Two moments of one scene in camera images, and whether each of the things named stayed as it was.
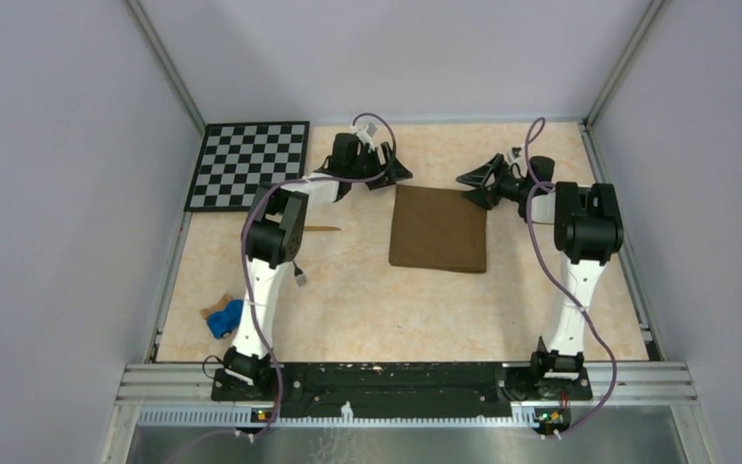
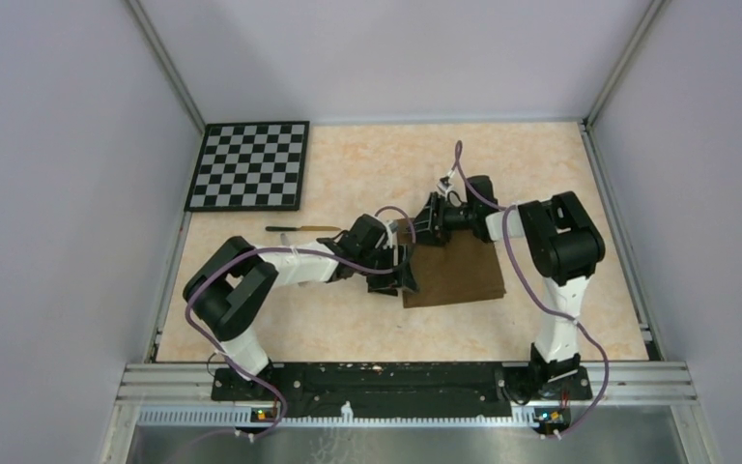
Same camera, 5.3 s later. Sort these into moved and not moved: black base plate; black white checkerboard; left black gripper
Moved: left black gripper
Not moved: black white checkerboard; black base plate
